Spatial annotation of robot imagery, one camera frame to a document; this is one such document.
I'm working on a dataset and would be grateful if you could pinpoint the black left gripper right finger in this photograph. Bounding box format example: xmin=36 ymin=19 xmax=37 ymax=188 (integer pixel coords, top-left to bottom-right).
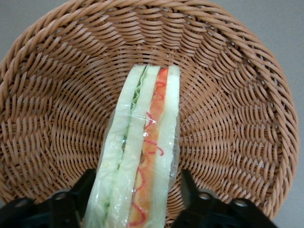
xmin=170 ymin=169 xmax=278 ymax=228

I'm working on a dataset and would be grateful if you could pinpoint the brown round wicker basket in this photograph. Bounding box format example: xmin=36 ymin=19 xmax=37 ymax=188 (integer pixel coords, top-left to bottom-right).
xmin=0 ymin=0 xmax=300 ymax=228

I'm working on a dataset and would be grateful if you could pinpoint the plastic-wrapped triangle sandwich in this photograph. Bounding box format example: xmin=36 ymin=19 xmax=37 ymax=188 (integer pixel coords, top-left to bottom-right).
xmin=83 ymin=64 xmax=181 ymax=228

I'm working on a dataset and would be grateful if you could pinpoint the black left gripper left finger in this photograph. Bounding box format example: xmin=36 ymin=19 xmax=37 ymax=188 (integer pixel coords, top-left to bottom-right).
xmin=0 ymin=168 xmax=97 ymax=228

